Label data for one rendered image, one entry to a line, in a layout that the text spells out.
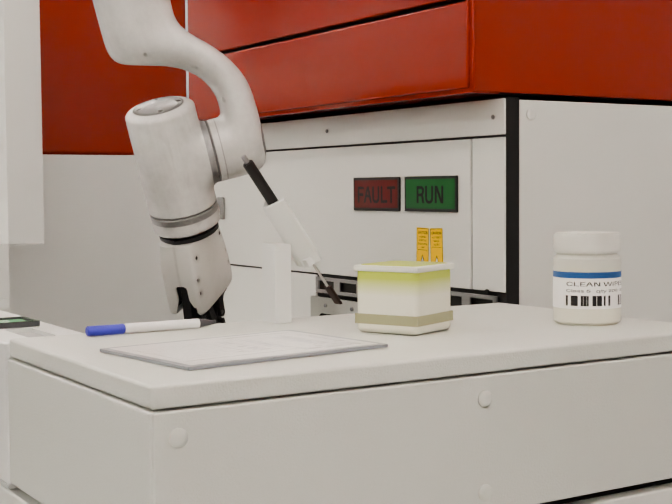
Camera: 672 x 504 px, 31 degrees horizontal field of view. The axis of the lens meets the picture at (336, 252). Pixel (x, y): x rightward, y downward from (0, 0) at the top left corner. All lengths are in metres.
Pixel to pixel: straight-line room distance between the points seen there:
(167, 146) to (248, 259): 0.69
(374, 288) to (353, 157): 0.62
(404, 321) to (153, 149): 0.41
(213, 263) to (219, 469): 0.61
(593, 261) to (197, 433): 0.51
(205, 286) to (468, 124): 0.40
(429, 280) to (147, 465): 0.39
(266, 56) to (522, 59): 0.52
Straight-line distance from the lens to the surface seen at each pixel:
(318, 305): 1.85
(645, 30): 1.69
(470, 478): 1.06
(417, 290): 1.15
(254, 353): 1.02
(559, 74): 1.57
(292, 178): 1.93
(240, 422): 0.92
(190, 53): 1.42
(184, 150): 1.42
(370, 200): 1.73
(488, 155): 1.52
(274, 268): 1.27
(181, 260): 1.46
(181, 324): 1.23
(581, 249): 1.25
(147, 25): 1.42
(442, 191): 1.59
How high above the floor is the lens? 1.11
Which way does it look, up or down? 3 degrees down
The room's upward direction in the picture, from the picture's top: straight up
